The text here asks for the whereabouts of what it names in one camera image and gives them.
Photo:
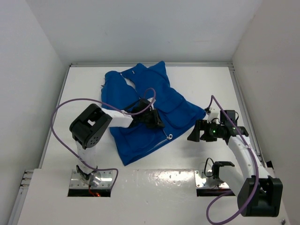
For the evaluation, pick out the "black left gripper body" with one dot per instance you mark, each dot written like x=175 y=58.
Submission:
x=149 y=118

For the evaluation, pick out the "metal base plate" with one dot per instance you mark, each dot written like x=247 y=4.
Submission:
x=97 y=180
x=204 y=182

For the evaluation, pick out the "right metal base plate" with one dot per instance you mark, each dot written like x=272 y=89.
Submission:
x=204 y=182

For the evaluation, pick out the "blue zip jacket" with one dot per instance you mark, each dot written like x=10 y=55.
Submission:
x=178 y=115

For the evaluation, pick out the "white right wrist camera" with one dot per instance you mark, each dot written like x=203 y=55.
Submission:
x=212 y=114

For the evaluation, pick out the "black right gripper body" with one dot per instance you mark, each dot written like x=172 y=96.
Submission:
x=212 y=131

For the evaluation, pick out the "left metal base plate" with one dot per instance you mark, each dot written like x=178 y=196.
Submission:
x=97 y=180

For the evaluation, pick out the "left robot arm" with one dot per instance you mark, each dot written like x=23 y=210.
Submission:
x=88 y=128

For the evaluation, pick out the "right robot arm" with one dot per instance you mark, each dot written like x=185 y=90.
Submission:
x=258 y=192

